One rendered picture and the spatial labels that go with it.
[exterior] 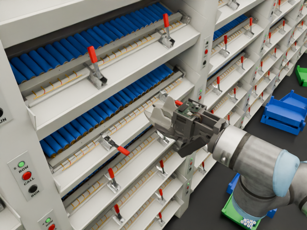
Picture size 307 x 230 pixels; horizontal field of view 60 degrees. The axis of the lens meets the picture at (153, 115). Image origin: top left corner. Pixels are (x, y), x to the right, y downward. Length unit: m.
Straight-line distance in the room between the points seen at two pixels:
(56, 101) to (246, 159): 0.41
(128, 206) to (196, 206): 0.75
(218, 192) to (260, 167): 1.28
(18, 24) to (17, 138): 0.20
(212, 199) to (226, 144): 1.23
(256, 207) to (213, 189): 1.18
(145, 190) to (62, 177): 0.51
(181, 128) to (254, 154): 0.18
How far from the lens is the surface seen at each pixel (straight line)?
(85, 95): 0.60
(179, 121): 0.63
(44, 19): 0.49
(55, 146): 0.72
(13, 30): 0.47
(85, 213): 0.87
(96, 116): 0.78
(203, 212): 1.75
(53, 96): 0.60
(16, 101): 0.50
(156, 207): 1.33
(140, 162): 0.97
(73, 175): 0.71
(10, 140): 0.53
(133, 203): 1.11
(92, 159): 0.73
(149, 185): 1.15
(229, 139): 0.60
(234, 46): 1.33
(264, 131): 2.37
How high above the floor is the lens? 1.48
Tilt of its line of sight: 39 degrees down
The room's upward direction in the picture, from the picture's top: straight up
